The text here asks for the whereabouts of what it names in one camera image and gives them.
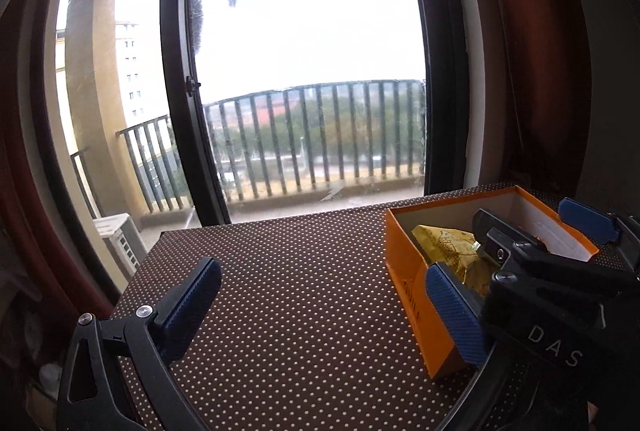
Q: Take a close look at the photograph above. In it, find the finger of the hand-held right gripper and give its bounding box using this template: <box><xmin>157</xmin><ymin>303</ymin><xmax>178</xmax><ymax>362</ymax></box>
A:
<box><xmin>471</xmin><ymin>208</ymin><xmax>640</xmax><ymax>298</ymax></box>
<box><xmin>557</xmin><ymin>197</ymin><xmax>640</xmax><ymax>273</ymax></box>

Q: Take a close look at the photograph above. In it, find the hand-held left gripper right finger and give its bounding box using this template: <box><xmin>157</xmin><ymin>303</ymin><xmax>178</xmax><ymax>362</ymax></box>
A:
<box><xmin>424</xmin><ymin>262</ymin><xmax>507</xmax><ymax>431</ymax></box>

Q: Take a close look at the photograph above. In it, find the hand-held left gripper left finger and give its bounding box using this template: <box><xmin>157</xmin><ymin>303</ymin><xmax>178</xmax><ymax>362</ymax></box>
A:
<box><xmin>56</xmin><ymin>257</ymin><xmax>222</xmax><ymax>431</ymax></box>

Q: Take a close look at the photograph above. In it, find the yellow chip bag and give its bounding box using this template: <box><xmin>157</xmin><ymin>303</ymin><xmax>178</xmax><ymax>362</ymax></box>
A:
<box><xmin>410</xmin><ymin>224</ymin><xmax>501</xmax><ymax>297</ymax></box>

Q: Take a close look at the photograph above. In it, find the orange cardboard box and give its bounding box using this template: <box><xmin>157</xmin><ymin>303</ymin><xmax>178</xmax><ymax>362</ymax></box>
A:
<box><xmin>384</xmin><ymin>185</ymin><xmax>600</xmax><ymax>381</ymax></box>

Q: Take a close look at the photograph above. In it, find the white air conditioner unit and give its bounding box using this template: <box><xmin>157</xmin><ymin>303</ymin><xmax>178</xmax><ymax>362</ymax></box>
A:
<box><xmin>92</xmin><ymin>213</ymin><xmax>149</xmax><ymax>280</ymax></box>

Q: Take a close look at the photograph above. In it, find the balcony railing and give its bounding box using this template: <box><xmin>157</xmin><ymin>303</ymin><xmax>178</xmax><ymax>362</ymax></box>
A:
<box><xmin>70</xmin><ymin>80</ymin><xmax>427</xmax><ymax>219</ymax></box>

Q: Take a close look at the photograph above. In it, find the reddish brown curtain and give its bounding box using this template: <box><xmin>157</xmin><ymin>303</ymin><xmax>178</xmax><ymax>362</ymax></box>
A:
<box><xmin>0</xmin><ymin>36</ymin><xmax>68</xmax><ymax>362</ymax></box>

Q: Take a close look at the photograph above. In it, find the distant apartment building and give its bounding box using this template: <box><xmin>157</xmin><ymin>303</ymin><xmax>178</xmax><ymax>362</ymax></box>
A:
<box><xmin>115</xmin><ymin>22</ymin><xmax>147</xmax><ymax>122</ymax></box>

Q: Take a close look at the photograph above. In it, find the black window frame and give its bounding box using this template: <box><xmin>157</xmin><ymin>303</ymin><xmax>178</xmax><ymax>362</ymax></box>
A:
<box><xmin>30</xmin><ymin>0</ymin><xmax>471</xmax><ymax>292</ymax></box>

